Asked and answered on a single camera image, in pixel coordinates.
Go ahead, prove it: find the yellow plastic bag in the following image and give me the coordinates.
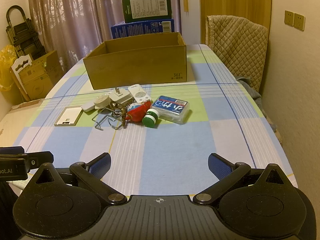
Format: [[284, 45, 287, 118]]
[[0, 44, 20, 92]]

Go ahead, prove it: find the braided brown cord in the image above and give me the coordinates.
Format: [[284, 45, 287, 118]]
[[111, 102, 133, 129]]

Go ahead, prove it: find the white power adapter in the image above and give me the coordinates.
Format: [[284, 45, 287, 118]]
[[107, 87, 133, 104]]

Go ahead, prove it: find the white remote control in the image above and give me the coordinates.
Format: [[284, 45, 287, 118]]
[[128, 84, 152, 104]]

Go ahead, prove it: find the metal wire rack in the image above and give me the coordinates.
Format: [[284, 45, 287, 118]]
[[92, 104, 131, 131]]

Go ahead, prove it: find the purple patterned curtain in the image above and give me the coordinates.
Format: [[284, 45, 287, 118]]
[[27, 0, 182, 63]]

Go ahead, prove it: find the red plastic toy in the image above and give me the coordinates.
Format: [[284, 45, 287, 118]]
[[126, 101, 153, 123]]

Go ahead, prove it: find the brown cardboard box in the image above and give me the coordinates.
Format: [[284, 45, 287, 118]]
[[83, 32, 187, 90]]

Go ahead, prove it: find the beige wall socket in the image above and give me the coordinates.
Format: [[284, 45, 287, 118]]
[[284, 10, 296, 27], [293, 13, 306, 32]]

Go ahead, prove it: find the green bottle with white cap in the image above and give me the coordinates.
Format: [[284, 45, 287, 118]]
[[142, 108, 160, 129]]

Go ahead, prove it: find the round white device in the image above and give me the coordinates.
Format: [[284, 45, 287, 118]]
[[93, 95, 109, 109]]

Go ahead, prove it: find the white cutout board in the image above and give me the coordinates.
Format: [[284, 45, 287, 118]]
[[9, 54, 33, 74]]

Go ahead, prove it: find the brown printed carton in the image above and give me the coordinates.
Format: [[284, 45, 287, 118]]
[[18, 50, 64, 101]]

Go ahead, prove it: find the grey cloth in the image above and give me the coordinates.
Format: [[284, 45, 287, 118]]
[[234, 76, 263, 101]]

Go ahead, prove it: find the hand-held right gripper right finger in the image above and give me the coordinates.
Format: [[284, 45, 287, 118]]
[[193, 152, 291, 205]]

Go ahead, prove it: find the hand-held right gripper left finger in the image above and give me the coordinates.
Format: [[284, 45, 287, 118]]
[[32, 152, 128, 205]]

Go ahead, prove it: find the green carton with white label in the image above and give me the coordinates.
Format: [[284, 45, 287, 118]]
[[122, 0, 173, 23]]

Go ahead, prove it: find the white square plate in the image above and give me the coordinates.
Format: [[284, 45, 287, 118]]
[[54, 107, 83, 127]]

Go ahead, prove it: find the quilted beige chair cover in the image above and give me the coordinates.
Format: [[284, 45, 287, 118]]
[[205, 15, 269, 93]]

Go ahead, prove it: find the wooden door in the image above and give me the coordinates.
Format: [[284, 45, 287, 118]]
[[199, 0, 272, 46]]

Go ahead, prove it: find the blue printed carton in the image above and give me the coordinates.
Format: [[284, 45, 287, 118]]
[[111, 19, 175, 40]]

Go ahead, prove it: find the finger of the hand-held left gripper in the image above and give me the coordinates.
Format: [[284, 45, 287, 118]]
[[24, 151, 54, 171]]

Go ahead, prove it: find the clear box with blue label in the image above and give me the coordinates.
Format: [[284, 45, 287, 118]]
[[152, 95, 193, 125]]

